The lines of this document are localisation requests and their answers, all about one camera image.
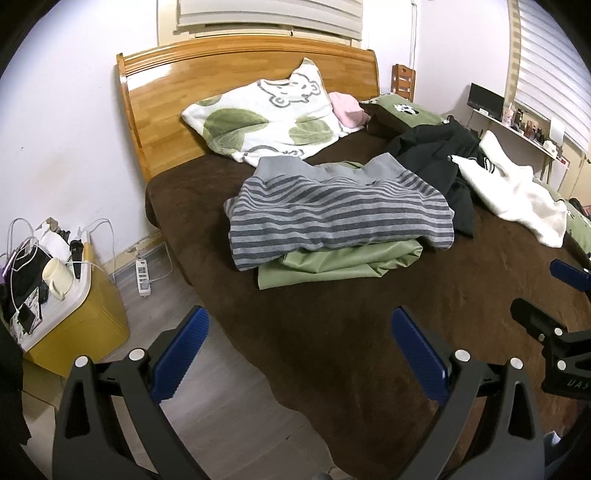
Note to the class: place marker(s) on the green folded garment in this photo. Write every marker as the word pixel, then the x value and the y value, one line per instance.
pixel 332 263

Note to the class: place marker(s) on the white blind above headboard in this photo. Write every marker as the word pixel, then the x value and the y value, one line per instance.
pixel 268 18

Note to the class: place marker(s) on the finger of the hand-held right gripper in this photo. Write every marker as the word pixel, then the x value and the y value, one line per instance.
pixel 570 273
pixel 535 318

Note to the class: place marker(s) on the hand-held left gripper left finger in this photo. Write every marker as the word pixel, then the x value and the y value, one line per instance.
pixel 182 350

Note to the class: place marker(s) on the cream wooden door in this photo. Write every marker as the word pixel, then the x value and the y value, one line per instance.
pixel 581 180

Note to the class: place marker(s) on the green cow print duvet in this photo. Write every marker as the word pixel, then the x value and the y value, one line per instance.
pixel 406 113

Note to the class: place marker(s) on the pink drink cup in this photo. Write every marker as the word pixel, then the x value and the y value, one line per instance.
pixel 509 117

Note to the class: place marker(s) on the cream mug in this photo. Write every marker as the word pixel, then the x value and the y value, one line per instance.
pixel 57 279

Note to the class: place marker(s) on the pink cloth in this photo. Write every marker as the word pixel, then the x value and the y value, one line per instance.
pixel 348 110

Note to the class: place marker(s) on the wooden headboard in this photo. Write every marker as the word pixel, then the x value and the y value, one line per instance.
pixel 184 78

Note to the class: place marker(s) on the grey striped hoodie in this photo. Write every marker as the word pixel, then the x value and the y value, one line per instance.
pixel 323 217

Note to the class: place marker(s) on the white fleece garment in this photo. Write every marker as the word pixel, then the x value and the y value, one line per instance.
pixel 517 194

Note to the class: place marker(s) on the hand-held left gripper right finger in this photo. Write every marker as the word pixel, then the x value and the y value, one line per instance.
pixel 418 357

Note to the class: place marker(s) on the white power strip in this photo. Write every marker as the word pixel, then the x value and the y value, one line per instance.
pixel 143 277

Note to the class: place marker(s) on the yellow storage box white lid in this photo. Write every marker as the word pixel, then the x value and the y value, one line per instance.
pixel 92 323

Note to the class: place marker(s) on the wooden chair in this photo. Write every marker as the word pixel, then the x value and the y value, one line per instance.
pixel 402 81

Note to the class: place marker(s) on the black garment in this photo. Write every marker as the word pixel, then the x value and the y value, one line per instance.
pixel 434 157

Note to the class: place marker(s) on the white blind beside desk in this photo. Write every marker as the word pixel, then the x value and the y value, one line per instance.
pixel 554 55

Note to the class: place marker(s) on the wall shelf with items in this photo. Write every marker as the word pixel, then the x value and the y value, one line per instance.
pixel 517 131

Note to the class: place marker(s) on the white table mirror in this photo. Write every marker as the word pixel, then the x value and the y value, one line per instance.
pixel 556 130

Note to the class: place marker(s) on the leaf and bear print pillow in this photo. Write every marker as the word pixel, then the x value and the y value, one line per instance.
pixel 240 124

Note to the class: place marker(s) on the smartphone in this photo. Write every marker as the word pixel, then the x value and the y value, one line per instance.
pixel 26 318

